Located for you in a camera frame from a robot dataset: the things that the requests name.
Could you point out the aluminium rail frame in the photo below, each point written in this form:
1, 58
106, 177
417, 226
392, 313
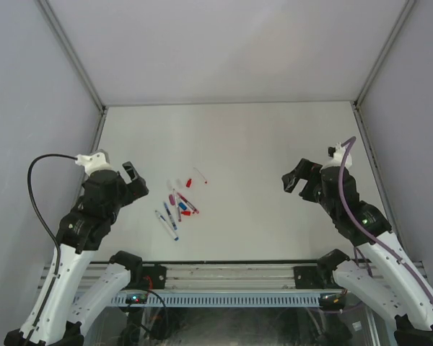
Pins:
213, 277

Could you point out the perforated blue cable tray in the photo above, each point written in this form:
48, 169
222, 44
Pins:
222, 299

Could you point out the thin red tipped refill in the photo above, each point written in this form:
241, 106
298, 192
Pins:
199, 173

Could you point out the white marker blue end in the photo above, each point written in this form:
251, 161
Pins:
166, 226

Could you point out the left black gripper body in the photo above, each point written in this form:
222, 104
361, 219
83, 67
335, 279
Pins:
136, 187

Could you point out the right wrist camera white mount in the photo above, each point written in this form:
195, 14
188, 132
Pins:
336, 156

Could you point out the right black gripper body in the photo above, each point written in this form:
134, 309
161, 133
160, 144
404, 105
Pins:
307, 182

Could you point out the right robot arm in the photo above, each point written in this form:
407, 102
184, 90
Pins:
404, 300

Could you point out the pink white pen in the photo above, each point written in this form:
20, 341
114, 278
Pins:
177, 207

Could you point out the red white pen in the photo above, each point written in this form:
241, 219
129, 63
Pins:
188, 203

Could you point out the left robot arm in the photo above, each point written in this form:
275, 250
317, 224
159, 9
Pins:
57, 318

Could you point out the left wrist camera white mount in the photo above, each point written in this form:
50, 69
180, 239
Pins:
94, 162

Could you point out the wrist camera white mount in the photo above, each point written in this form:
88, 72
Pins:
336, 156
94, 162

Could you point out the white pen blue print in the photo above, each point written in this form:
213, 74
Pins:
172, 221

